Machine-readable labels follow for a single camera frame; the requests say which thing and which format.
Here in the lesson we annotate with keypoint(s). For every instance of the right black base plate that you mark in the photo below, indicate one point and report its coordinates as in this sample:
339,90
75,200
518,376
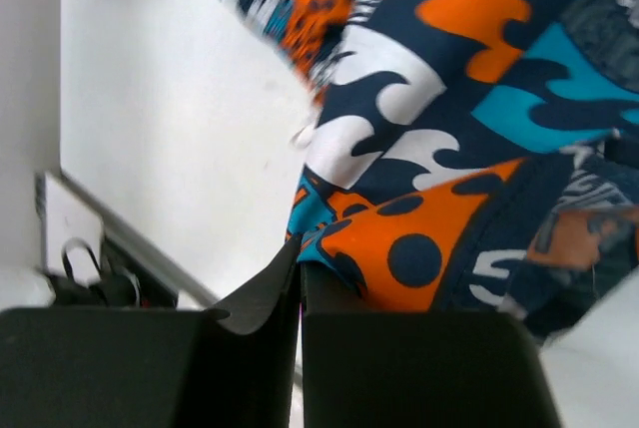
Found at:
121,282

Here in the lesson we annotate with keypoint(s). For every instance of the aluminium front rail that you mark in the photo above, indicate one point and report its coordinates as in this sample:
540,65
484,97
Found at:
161,279

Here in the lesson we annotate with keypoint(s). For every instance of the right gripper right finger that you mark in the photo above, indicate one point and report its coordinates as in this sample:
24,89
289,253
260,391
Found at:
368,368

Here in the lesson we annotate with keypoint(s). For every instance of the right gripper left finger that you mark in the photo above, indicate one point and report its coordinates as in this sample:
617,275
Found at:
231,365

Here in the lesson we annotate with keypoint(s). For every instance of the colourful patterned shorts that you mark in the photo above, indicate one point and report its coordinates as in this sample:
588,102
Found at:
469,155

